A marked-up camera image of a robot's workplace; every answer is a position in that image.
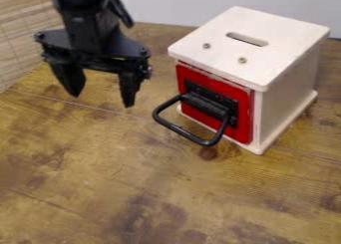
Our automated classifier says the red wooden drawer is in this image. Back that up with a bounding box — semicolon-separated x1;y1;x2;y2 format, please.
175;62;254;144

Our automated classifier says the black metal drawer handle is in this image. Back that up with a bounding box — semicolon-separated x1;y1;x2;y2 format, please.
151;78;239;147

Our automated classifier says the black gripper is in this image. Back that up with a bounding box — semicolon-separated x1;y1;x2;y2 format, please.
35;0;152;108

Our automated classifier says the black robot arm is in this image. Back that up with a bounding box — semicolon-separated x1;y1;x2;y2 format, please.
35;0;151;108

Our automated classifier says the white wooden drawer cabinet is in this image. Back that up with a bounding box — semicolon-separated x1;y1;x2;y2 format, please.
168;6;330;154

